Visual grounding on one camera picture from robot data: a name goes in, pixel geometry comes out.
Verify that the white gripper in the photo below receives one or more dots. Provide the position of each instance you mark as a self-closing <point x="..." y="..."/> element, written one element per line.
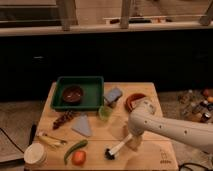
<point x="135" y="142"/>

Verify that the white handled dish brush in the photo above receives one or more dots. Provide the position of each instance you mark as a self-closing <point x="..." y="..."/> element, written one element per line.
<point x="110" y="153"/>

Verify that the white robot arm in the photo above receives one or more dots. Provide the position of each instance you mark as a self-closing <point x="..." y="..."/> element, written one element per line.
<point x="142" y="118"/>

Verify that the orange clay bowl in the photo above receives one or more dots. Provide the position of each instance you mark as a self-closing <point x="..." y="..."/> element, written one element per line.
<point x="132" y="101"/>

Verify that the small green cup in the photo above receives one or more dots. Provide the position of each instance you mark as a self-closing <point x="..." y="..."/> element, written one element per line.
<point x="104" y="113"/>

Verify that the blue grey sponge block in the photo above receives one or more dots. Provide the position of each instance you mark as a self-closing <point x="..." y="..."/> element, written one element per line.
<point x="112" y="96"/>

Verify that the grey triangular cloth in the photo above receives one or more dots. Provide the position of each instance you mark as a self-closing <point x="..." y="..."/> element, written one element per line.
<point x="82" y="126"/>

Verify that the green cucumber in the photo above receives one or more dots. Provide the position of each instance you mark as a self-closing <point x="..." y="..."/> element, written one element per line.
<point x="76" y="146"/>

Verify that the pile of small bottles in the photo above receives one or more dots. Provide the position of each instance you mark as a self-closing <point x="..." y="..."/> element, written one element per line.
<point x="197" y="106"/>

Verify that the orange red tomato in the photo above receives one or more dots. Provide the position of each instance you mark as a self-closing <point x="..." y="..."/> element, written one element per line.
<point x="79" y="157"/>

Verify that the brown dried corn cob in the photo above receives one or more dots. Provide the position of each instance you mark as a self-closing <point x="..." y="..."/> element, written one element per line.
<point x="67" y="116"/>

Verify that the green plastic tray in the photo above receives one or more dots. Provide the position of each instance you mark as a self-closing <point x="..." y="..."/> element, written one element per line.
<point x="92" y="99"/>

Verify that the dark brown bowl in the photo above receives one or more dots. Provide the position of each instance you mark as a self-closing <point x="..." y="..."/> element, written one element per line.
<point x="72" y="94"/>

